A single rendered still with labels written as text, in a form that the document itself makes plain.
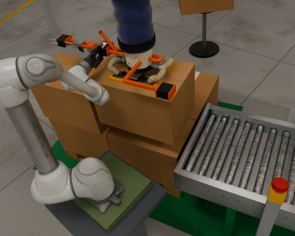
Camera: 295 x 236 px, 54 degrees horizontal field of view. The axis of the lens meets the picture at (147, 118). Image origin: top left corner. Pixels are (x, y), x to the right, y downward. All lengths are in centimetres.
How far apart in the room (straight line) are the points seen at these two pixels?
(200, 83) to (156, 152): 84
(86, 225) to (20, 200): 133
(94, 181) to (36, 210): 139
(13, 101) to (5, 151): 215
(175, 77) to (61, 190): 94
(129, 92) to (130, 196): 61
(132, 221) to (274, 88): 241
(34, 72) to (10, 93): 15
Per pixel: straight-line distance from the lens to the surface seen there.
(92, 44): 203
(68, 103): 225
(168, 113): 174
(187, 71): 189
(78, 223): 168
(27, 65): 117
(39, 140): 137
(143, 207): 163
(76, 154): 285
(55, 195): 153
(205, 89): 256
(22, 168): 312
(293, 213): 186
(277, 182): 139
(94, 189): 148
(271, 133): 225
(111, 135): 227
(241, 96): 335
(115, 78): 187
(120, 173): 170
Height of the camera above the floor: 217
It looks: 44 degrees down
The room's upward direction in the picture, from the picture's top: 10 degrees counter-clockwise
